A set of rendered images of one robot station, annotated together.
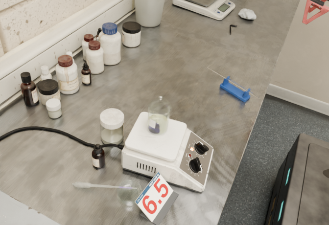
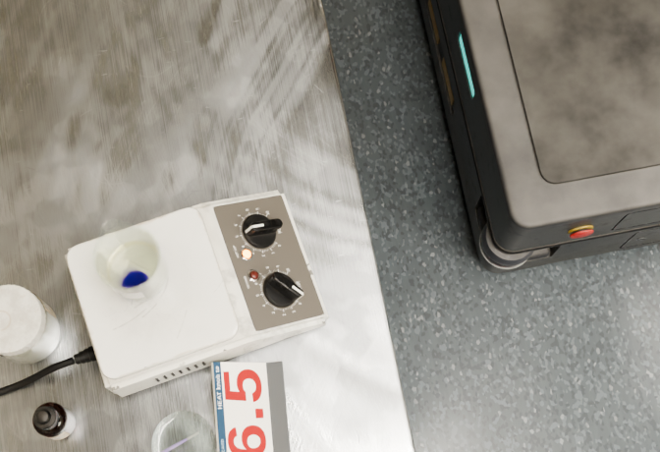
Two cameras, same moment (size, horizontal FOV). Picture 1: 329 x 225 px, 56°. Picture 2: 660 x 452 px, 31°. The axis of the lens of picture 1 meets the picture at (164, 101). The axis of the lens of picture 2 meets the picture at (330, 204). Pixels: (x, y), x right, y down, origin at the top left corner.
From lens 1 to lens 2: 0.52 m
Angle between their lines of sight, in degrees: 37
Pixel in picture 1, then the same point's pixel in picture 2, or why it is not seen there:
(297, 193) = not seen: outside the picture
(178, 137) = (205, 262)
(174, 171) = (248, 344)
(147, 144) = (152, 337)
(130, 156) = (135, 383)
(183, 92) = (82, 39)
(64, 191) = not seen: outside the picture
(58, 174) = not seen: outside the picture
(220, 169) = (327, 226)
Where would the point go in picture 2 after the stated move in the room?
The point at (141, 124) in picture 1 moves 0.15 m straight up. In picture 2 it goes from (95, 293) to (58, 254)
